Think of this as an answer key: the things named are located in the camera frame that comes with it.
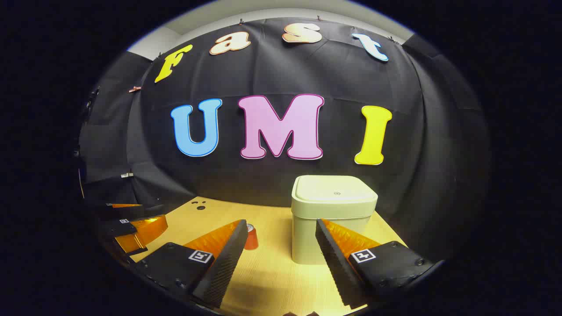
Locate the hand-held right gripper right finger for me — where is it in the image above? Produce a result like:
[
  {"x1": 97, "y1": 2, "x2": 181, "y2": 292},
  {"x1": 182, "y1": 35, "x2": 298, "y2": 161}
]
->
[{"x1": 315, "y1": 218, "x2": 444, "y2": 310}]

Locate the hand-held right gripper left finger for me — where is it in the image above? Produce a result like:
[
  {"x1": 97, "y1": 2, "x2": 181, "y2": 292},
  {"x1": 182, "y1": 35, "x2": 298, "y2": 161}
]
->
[{"x1": 131, "y1": 219, "x2": 249, "y2": 309}]

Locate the red pop can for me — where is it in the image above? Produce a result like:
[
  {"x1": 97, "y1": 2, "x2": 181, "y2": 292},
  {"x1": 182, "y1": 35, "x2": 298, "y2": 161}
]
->
[{"x1": 244, "y1": 223, "x2": 259, "y2": 251}]

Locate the pale green desktop garbage bin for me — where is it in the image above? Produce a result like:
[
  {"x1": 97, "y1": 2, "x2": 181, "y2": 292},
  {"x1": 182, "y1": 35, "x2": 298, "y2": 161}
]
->
[{"x1": 291, "y1": 175, "x2": 378, "y2": 265}]

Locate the wooden desktop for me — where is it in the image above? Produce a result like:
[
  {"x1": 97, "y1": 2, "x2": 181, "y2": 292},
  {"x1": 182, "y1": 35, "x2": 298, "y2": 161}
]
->
[{"x1": 132, "y1": 196, "x2": 407, "y2": 316}]

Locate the black backdrop cloth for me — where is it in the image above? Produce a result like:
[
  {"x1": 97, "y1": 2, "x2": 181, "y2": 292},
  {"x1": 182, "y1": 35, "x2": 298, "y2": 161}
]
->
[{"x1": 77, "y1": 17, "x2": 490, "y2": 264}]

